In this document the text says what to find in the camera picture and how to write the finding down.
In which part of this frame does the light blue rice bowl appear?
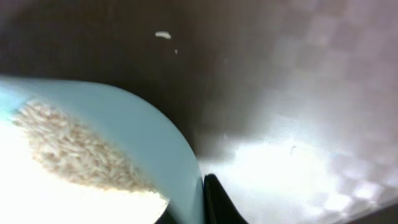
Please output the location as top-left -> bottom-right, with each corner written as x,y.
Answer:
1,75 -> 205,224

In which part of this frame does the pile of white rice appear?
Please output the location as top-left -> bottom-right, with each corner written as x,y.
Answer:
1,101 -> 169,224

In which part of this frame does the brown serving tray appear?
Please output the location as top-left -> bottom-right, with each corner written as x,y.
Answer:
1,0 -> 397,223

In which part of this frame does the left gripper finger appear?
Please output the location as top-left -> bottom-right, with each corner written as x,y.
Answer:
203,174 -> 248,224

